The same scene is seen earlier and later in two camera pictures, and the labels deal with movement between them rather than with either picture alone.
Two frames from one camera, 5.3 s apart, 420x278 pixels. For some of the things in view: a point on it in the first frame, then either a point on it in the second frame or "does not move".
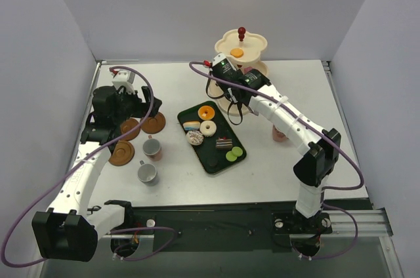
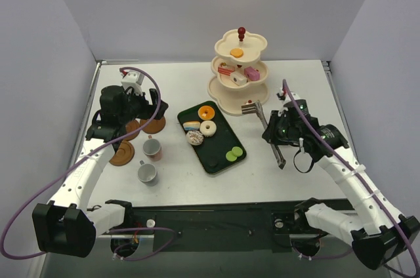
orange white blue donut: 191,125 does not move
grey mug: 147,174 does not move
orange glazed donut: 206,113 does not move
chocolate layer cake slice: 224,143 to 249,108
